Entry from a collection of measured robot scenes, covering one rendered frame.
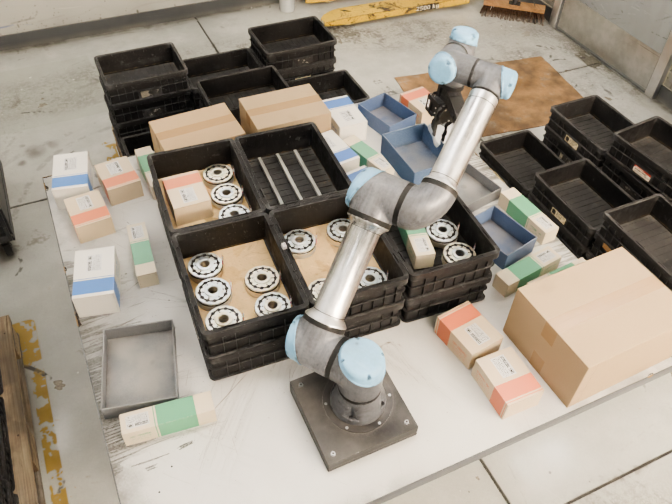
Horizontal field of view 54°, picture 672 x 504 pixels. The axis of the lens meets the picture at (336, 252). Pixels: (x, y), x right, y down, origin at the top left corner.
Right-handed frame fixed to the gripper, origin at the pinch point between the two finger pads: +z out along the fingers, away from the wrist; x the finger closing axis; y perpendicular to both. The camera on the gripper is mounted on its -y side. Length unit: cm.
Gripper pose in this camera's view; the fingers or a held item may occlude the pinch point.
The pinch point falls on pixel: (440, 144)
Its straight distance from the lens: 201.8
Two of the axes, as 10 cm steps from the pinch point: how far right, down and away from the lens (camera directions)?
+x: -9.1, 2.0, -3.6
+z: -1.1, 7.1, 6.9
